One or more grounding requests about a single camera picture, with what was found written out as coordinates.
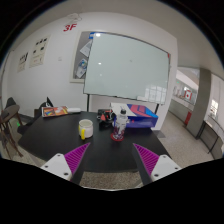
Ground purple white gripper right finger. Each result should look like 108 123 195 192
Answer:
133 143 181 182

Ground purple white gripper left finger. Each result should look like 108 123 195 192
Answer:
41 143 89 181

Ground clear plastic water bottle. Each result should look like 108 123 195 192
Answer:
113 109 128 138

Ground black rectangular table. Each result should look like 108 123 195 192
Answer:
17 109 172 186

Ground blue cardboard box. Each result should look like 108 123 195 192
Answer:
110 103 158 128

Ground red round coaster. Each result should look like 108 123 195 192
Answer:
110 133 124 142

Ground colourful orange book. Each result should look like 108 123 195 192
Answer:
42 106 68 118

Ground black chair behind table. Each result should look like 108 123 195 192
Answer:
17 98 53 135

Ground black red device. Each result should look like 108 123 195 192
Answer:
97 109 116 128

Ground dark chair wooden legs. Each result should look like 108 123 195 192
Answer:
0 115 23 157

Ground round dark wooden side table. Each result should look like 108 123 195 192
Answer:
0 105 22 133

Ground dark grey chair far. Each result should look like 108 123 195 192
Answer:
5 97 16 109

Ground grey pin notice board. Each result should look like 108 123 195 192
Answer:
70 31 94 83

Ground white whiteboard on stand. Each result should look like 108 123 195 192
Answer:
84 33 170 105

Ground white mug yellow handle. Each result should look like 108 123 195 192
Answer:
78 119 93 140

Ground white wall poster left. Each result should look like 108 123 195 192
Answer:
17 52 28 73

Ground white wall poster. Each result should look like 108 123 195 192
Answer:
17 52 28 73
29 36 50 67

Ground white wall poster right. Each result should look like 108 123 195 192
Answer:
29 36 50 67

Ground red 3F wall sign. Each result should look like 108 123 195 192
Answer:
63 23 77 32

